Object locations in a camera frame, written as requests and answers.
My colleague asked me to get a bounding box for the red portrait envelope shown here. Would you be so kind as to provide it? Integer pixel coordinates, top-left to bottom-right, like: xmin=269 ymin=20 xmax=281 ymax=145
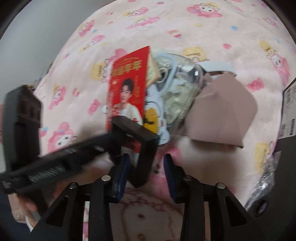
xmin=106 ymin=45 xmax=151 ymax=153

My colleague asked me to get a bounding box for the person's left hand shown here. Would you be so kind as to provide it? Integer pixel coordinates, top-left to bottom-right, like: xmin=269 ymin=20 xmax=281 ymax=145
xmin=8 ymin=182 xmax=66 ymax=227

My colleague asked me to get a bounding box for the yellow sticker pack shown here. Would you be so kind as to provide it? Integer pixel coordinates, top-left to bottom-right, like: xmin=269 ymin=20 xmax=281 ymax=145
xmin=143 ymin=101 xmax=159 ymax=133

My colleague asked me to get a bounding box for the brown face mask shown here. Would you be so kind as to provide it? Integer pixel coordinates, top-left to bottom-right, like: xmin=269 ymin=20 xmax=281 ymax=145
xmin=185 ymin=73 xmax=258 ymax=148

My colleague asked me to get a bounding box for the black storage box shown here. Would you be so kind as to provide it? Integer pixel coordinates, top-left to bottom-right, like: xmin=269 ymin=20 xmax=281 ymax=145
xmin=246 ymin=81 xmax=295 ymax=240

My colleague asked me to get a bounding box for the clear plastic accessory bag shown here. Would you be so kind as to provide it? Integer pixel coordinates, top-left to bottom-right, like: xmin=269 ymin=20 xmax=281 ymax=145
xmin=145 ymin=53 xmax=204 ymax=145

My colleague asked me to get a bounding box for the pink cartoon print blanket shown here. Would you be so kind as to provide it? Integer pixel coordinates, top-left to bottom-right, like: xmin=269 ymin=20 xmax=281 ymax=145
xmin=35 ymin=1 xmax=295 ymax=240

